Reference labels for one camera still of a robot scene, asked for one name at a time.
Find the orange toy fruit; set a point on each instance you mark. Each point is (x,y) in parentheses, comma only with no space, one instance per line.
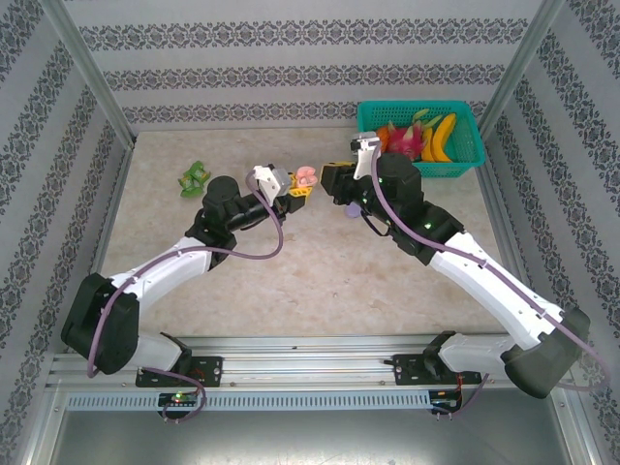
(383,133)

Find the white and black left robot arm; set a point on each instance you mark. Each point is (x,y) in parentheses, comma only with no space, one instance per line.
(164,266)

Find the aluminium extrusion rail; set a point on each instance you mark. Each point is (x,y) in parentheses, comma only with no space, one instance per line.
(300,363)

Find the pink toy dragon fruit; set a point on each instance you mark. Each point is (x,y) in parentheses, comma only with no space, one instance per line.
(404,140)

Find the grey metal sheet panel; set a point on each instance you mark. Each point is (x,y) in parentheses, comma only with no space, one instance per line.
(310,441)

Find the yellow toy banana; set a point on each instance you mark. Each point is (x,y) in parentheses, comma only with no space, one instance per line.
(443,140)

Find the green snack packet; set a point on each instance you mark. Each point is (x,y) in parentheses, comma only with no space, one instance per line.
(194,179)

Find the round pink earbud charging case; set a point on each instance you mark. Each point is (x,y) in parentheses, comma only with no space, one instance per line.
(306,176)

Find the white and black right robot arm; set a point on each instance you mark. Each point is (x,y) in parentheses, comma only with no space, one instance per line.
(494,290)

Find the small green circuit board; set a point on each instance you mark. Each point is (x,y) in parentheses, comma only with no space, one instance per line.
(178,398)
(445,403)

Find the aluminium frame post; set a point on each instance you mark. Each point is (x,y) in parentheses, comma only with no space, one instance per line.
(89,68)
(520,68)

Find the round purple earbud charging case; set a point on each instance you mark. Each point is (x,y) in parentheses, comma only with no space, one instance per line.
(351,212)

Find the aluminium side rail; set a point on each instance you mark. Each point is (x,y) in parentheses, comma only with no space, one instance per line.
(102,232)
(506,242)

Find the teal plastic basket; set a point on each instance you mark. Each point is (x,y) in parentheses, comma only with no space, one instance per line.
(465,145)

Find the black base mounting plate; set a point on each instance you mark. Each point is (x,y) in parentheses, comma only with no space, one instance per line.
(213,370)
(404,368)

